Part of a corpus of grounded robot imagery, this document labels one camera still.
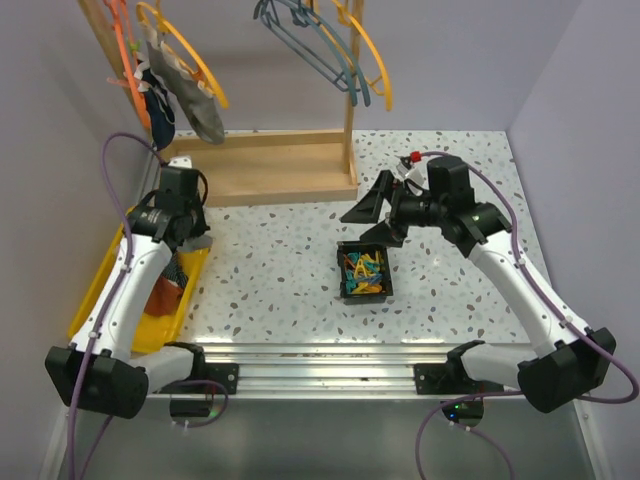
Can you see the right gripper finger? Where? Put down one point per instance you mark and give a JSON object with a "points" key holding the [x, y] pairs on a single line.
{"points": [[385, 233], [367, 210]]}

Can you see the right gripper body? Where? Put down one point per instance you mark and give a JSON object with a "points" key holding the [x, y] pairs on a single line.
{"points": [[405, 208]]}

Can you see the yellow plastic hanger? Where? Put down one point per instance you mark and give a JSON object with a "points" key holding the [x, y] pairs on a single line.
{"points": [[350, 26]]}

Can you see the teal hanger with grey underwear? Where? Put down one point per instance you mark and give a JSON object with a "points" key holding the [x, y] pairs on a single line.
{"points": [[275, 16]]}

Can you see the navy striped underwear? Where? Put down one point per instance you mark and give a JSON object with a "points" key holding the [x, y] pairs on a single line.
{"points": [[174, 272]]}

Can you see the blue-grey hanger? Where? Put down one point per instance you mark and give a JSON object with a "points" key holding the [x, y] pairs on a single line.
{"points": [[348, 76]]}

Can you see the rust orange underwear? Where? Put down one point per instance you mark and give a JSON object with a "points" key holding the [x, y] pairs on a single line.
{"points": [[164, 299]]}

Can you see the grey underwear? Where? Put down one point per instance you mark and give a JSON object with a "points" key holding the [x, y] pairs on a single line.
{"points": [[198, 106], [194, 244]]}

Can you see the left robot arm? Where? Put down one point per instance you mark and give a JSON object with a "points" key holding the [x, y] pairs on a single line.
{"points": [[96, 372]]}

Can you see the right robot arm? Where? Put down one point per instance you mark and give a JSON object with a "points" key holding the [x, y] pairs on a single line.
{"points": [[568, 358]]}

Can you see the wooden hanger rack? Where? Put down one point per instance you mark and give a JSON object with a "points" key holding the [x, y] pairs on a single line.
{"points": [[258, 168]]}

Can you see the navy underwear on orange hanger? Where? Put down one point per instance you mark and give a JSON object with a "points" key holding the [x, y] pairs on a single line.
{"points": [[157, 103]]}

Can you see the orange hanger on rack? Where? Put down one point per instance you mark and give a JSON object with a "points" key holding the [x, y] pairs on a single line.
{"points": [[128, 48]]}

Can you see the black clip box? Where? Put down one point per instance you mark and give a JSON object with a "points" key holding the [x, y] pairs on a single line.
{"points": [[365, 272]]}

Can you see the yellow plastic tray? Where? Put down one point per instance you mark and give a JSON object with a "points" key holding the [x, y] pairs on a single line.
{"points": [[152, 332]]}

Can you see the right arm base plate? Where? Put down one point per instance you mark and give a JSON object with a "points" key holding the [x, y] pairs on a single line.
{"points": [[435, 379]]}

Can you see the aluminium rail frame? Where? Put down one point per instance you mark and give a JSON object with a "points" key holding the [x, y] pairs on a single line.
{"points": [[268, 299]]}

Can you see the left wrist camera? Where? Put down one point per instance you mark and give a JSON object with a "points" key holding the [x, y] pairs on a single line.
{"points": [[183, 162]]}

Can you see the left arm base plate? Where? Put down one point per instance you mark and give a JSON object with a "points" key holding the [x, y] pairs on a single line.
{"points": [[214, 378]]}

